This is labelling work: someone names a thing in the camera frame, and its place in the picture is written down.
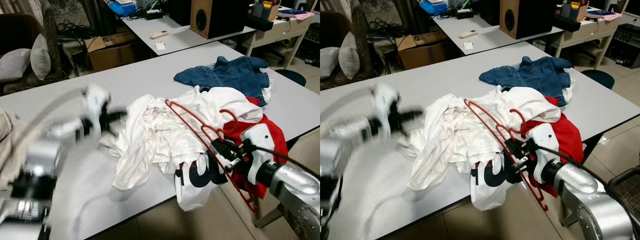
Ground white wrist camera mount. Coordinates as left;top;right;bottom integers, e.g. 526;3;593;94
240;122;276;183
530;122;566;183
82;84;111;128
372;82;401;126

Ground brown wicker armchair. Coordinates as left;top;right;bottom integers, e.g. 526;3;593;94
320;0;376;91
0;0;66;93

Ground dark blue round stool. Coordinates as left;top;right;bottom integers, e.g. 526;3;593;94
582;70;616;90
275;69;307;87

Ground black rack audio unit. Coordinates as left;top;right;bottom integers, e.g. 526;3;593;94
605;22;640;68
295;22;321;68

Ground desk organiser with pens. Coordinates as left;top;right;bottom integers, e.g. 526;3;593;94
250;0;281;21
559;0;588;21

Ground grey pillow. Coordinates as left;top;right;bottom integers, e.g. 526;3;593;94
30;33;52;81
320;46;341;80
0;48;32;82
339;32;361;80

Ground blue plastic box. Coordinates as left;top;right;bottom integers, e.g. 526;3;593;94
107;0;138;18
419;0;448;17

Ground wood and black loudspeaker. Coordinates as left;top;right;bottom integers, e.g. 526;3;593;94
499;0;556;40
190;0;249;40

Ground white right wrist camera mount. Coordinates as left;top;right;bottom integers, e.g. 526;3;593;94
530;122;566;183
240;122;276;183

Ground beige folded cloth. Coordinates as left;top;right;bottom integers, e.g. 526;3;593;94
0;107;31;191

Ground white work table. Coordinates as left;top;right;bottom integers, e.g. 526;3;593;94
122;12;256;56
432;11;566;55

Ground white shirt black print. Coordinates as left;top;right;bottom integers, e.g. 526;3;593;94
398;92;538;212
98;92;236;212

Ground brown cardboard box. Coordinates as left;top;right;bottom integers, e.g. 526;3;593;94
85;32;138;72
397;32;448;71

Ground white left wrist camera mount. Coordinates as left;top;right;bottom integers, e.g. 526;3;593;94
372;82;401;126
82;84;111;128

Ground blue denim jeans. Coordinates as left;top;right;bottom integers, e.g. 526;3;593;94
479;56;576;107
173;56;271;107

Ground small white desk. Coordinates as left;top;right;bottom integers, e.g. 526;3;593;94
550;15;618;71
245;15;313;71

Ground large white table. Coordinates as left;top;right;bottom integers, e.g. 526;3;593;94
320;41;640;240
0;41;321;240

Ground red t-shirt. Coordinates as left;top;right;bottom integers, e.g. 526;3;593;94
520;96;585;198
222;96;290;200

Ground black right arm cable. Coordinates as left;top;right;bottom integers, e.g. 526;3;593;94
535;144;640;211
245;145;321;178

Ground black desktop box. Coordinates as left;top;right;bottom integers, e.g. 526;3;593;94
480;0;502;26
167;0;193;26

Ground metal frame plaid chair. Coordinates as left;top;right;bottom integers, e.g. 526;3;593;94
607;167;640;211

